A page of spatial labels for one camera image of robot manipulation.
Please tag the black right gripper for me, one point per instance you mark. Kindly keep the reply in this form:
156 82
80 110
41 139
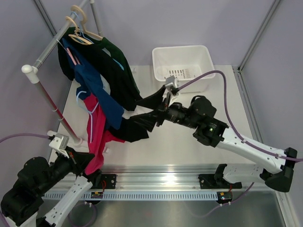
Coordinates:
155 101

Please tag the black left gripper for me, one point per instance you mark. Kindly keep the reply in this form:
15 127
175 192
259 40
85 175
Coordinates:
81 159

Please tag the pink t shirt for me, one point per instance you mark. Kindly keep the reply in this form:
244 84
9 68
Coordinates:
101 136

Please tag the light blue wire hanger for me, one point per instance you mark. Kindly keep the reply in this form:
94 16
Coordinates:
90 106

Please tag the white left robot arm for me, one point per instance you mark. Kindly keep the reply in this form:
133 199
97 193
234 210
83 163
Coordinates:
38 179

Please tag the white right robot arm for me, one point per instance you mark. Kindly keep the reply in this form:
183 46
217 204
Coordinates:
271 166

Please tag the blue t shirt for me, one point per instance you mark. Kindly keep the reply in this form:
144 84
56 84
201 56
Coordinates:
89 79

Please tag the black t shirt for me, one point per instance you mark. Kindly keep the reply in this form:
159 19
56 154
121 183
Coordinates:
121 88

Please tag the dark green t shirt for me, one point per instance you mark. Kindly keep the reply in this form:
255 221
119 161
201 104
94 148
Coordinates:
118 56

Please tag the pink plastic hanger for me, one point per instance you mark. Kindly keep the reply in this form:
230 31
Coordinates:
73 58

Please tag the beige wooden hanger front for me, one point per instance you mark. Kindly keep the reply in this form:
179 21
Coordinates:
76 36

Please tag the light blue hanger rear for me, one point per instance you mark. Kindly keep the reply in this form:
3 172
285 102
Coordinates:
82 18

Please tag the white plastic basket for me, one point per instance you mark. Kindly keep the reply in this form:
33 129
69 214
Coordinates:
183 62

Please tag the silver clothes rack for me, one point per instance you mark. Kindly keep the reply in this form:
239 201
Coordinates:
31 73

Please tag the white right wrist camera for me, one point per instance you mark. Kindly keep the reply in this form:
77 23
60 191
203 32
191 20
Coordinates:
171 85

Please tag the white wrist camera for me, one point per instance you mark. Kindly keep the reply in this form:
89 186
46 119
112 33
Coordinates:
59 143
171 85

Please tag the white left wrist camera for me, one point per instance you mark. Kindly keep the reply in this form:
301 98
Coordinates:
59 143

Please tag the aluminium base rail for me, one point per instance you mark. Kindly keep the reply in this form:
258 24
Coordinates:
158 178

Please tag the white slotted cable duct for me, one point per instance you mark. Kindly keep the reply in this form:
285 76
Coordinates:
149 196

